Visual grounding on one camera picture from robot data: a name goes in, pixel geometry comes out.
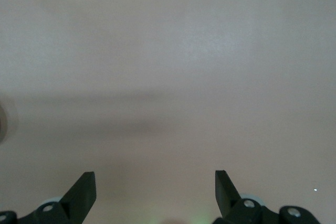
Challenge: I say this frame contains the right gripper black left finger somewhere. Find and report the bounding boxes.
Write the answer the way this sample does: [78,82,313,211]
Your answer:
[0,171,97,224]

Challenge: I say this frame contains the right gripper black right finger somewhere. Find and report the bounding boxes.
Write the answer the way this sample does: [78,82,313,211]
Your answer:
[214,169,320,224]

